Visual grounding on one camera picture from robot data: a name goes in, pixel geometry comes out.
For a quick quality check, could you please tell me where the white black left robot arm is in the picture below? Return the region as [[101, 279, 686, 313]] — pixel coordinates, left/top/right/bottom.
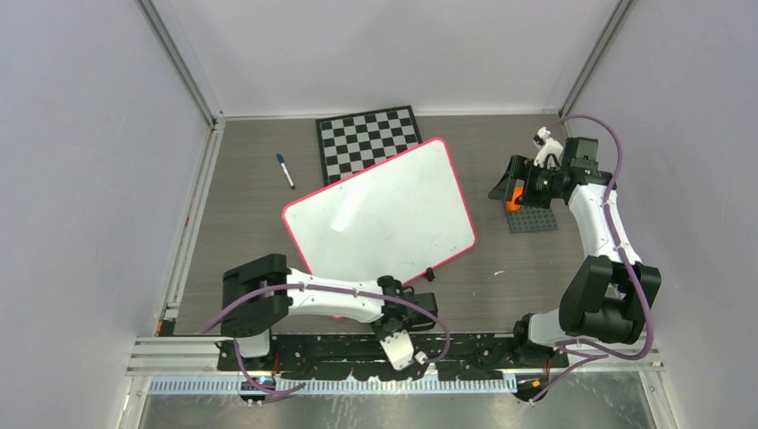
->
[[207, 254, 438, 370]]

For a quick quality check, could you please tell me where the slotted aluminium rail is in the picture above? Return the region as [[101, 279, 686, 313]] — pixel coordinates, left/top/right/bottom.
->
[[147, 374, 518, 395]]

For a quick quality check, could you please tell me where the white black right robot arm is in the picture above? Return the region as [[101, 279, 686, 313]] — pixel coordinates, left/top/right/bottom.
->
[[488, 130, 661, 367]]

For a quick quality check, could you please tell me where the orange curved track piece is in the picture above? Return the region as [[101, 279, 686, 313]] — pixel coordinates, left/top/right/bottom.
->
[[504, 187, 523, 214]]

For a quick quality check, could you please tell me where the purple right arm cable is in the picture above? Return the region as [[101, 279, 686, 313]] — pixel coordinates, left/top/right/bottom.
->
[[531, 114, 655, 407]]

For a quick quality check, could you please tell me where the pink framed whiteboard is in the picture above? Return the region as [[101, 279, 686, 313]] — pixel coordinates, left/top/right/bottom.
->
[[282, 139, 476, 283]]

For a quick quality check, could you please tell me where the black mounting base plate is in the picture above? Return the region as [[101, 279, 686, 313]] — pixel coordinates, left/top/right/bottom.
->
[[216, 333, 569, 381]]

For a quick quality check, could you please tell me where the grey studded building baseplate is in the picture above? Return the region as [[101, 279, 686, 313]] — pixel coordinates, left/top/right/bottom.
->
[[506, 206, 559, 233]]

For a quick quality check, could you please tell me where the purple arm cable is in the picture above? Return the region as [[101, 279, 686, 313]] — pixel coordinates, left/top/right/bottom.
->
[[531, 114, 655, 407], [203, 282, 451, 405]]

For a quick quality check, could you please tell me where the black white chessboard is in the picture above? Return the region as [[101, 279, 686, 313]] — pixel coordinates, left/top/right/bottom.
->
[[316, 105, 423, 186]]

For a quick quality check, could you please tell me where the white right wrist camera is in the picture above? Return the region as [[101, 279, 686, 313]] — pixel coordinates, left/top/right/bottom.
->
[[533, 127, 563, 169]]

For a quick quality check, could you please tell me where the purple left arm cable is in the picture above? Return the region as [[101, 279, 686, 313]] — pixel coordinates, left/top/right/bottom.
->
[[203, 282, 451, 405]]

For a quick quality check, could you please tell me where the blue capped whiteboard marker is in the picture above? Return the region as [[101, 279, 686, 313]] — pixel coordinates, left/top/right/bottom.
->
[[276, 153, 296, 189]]

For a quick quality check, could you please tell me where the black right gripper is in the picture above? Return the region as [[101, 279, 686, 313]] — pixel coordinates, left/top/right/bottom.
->
[[489, 155, 563, 209]]

